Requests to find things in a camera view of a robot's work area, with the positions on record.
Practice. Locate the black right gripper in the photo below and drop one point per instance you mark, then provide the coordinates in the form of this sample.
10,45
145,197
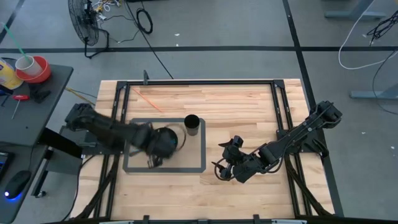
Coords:
242,165

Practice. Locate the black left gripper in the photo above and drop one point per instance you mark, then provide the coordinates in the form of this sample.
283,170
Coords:
163,141

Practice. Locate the black round bowl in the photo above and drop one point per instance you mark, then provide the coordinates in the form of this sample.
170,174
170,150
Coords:
183,137

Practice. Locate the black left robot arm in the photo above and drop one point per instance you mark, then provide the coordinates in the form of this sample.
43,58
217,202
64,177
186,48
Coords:
102,127

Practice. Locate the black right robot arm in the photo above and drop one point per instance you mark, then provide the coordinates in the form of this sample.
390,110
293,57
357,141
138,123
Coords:
295,133

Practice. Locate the beige placemat with grey border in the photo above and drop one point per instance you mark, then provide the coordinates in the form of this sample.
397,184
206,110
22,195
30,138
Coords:
192,152

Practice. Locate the black cylindrical cup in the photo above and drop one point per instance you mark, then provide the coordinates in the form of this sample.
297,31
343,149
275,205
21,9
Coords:
191,124

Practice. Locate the thin orange stick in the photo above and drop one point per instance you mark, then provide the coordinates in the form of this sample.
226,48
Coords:
146,99

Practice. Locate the black desk leg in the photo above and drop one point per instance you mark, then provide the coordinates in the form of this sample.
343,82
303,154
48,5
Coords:
59,143

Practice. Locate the black side desk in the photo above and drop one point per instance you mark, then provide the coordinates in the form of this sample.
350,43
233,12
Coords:
37,118

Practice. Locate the small black desk object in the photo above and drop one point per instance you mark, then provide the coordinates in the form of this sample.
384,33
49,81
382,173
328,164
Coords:
40,93

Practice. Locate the black computer mouse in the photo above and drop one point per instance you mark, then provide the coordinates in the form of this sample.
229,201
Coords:
17,184

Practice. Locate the red plastic bowl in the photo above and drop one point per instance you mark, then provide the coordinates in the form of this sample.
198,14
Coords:
42,74

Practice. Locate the red lollipop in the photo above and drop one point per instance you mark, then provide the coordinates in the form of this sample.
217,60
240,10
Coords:
21,97

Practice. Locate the black floor fan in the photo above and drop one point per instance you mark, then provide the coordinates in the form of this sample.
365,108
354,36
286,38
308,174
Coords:
83,21

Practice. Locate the white paper cup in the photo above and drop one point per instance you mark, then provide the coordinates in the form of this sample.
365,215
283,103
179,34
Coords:
28,66

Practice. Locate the grey desk foot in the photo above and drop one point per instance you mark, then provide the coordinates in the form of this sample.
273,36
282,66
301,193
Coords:
373,93
354,14

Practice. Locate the yellow canister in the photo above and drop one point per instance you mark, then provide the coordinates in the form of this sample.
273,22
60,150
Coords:
8,77

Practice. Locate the green straw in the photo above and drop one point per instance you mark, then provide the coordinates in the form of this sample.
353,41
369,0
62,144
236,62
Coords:
14,40

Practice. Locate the black aluminium table frame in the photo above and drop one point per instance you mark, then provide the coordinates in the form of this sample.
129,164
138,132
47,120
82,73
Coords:
199,82

